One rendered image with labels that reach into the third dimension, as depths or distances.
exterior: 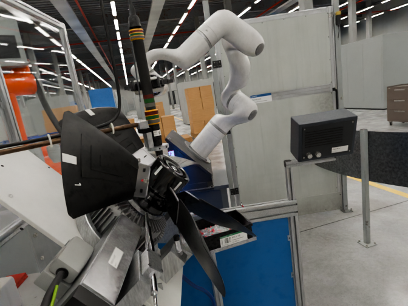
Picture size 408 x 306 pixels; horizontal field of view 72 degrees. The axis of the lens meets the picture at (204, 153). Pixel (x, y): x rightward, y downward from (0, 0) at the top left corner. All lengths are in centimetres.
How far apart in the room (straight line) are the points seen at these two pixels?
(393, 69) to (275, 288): 954
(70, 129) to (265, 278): 126
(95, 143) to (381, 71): 1007
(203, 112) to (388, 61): 583
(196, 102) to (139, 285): 852
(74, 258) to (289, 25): 262
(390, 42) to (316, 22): 773
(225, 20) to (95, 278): 97
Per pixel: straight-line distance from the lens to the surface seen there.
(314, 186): 311
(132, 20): 93
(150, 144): 90
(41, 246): 93
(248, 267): 155
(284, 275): 163
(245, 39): 125
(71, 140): 62
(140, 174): 77
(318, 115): 138
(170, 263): 91
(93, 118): 97
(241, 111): 149
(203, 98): 907
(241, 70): 139
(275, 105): 281
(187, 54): 114
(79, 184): 60
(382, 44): 1043
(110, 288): 60
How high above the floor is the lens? 143
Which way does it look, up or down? 12 degrees down
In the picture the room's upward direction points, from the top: 9 degrees counter-clockwise
